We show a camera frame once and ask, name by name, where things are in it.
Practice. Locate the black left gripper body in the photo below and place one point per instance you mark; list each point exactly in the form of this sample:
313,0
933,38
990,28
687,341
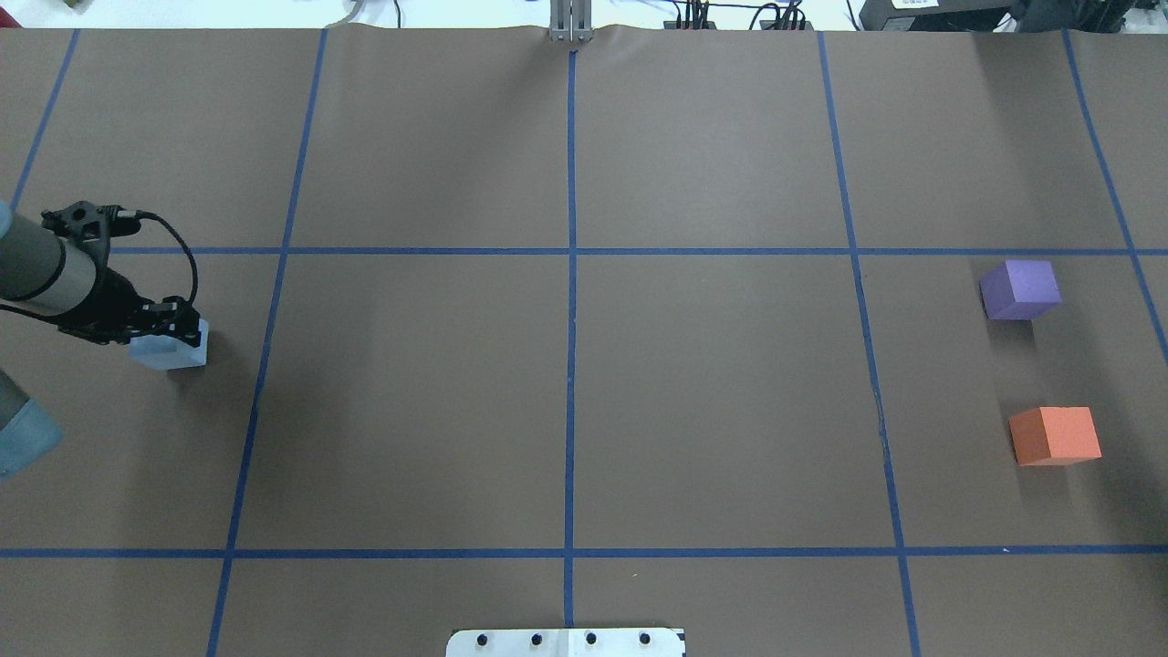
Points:
111,304

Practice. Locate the light blue foam block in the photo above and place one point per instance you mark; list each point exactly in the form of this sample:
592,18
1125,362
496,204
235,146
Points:
164,353

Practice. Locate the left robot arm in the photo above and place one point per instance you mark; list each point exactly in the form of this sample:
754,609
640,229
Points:
57,272

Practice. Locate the purple foam block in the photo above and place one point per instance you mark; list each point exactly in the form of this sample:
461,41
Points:
1020,289

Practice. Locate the orange foam block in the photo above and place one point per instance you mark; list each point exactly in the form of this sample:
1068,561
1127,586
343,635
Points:
1054,436

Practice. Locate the black monitor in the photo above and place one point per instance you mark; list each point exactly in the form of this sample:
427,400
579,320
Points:
937,16

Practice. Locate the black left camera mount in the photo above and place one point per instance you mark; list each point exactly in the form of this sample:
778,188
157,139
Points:
83,222

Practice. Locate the white metal base plate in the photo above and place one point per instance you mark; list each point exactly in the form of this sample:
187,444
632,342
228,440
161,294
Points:
653,641

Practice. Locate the grey aluminium post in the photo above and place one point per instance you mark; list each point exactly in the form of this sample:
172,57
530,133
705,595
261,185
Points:
570,21

